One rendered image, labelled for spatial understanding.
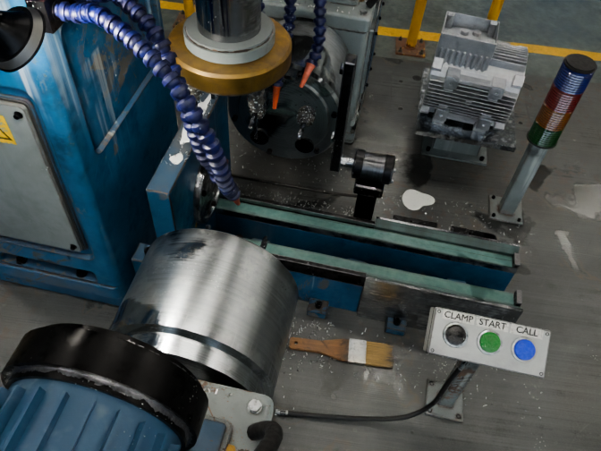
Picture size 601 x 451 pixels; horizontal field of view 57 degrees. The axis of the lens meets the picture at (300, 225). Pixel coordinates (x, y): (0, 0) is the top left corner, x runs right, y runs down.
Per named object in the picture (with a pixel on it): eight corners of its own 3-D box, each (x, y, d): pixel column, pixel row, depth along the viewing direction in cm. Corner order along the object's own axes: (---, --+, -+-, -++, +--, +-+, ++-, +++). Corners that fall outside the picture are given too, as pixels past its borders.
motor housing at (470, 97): (415, 126, 135) (434, 57, 120) (427, 81, 147) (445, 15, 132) (498, 145, 132) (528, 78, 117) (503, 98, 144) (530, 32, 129)
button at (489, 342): (476, 349, 83) (478, 350, 81) (478, 329, 83) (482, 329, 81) (495, 353, 82) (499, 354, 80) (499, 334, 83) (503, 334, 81)
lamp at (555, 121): (536, 128, 112) (545, 111, 109) (534, 110, 116) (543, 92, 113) (566, 133, 112) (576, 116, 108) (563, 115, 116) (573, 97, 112)
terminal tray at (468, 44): (433, 62, 126) (441, 33, 120) (439, 38, 132) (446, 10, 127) (486, 73, 124) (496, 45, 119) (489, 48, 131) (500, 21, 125)
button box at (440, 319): (421, 351, 87) (427, 353, 82) (429, 305, 88) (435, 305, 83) (533, 375, 85) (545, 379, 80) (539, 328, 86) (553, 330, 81)
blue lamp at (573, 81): (554, 91, 105) (564, 72, 102) (552, 73, 109) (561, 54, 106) (587, 97, 105) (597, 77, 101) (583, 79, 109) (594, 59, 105)
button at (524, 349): (510, 356, 82) (513, 358, 80) (512, 336, 82) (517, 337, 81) (530, 361, 82) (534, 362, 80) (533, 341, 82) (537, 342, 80)
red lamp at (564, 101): (545, 111, 109) (554, 91, 105) (543, 92, 113) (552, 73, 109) (576, 116, 108) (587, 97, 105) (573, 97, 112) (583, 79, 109)
